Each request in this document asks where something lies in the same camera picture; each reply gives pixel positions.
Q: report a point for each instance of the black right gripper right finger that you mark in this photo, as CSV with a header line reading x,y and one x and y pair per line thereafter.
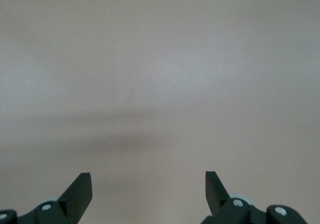
x,y
217,201

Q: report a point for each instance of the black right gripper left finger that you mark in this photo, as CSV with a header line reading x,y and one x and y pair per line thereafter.
x,y
75,204

